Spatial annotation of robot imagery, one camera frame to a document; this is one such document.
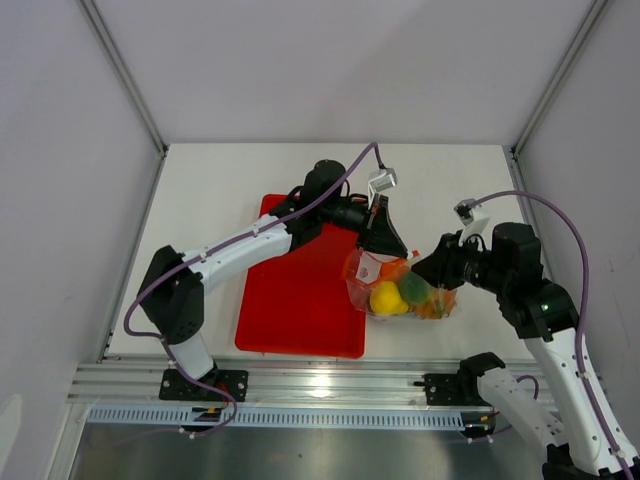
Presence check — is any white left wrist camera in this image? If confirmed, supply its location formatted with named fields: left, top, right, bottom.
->
left=367, top=168, right=398, bottom=203

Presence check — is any yellow pineapple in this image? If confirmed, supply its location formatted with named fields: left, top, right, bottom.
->
left=412, top=288, right=457, bottom=320

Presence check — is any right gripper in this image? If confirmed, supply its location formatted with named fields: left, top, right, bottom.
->
left=410, top=229, right=510, bottom=294

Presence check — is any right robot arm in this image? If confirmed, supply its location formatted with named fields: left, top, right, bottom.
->
left=411, top=223, right=639, bottom=479

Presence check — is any aluminium mounting rail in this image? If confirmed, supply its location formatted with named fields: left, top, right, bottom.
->
left=66, top=357, right=459, bottom=410

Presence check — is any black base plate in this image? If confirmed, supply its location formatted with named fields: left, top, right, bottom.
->
left=413, top=373, right=488, bottom=407
left=158, top=369, right=249, bottom=403

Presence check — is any white slotted cable duct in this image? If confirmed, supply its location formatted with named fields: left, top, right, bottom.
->
left=87, top=404, right=465, bottom=431

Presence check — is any orange fruit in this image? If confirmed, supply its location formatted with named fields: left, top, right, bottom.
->
left=376, top=259, right=407, bottom=283

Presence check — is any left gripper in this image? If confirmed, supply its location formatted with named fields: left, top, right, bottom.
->
left=319, top=193, right=407, bottom=259

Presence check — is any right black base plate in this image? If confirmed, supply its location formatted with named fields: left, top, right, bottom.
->
left=413, top=373, right=488, bottom=407

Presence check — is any yellow pear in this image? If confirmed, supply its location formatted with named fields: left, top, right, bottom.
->
left=369, top=281, right=409, bottom=316

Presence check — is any red plastic tray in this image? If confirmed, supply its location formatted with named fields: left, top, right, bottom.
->
left=235, top=225, right=366, bottom=359

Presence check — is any clear zip top bag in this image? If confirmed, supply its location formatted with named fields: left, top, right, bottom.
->
left=341, top=249, right=458, bottom=320

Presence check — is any green lime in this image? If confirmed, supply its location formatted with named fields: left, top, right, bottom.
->
left=396, top=271, right=432, bottom=305

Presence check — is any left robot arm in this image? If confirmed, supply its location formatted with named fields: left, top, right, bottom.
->
left=136, top=159, right=408, bottom=400

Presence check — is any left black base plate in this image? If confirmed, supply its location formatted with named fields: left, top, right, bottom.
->
left=158, top=369, right=249, bottom=403

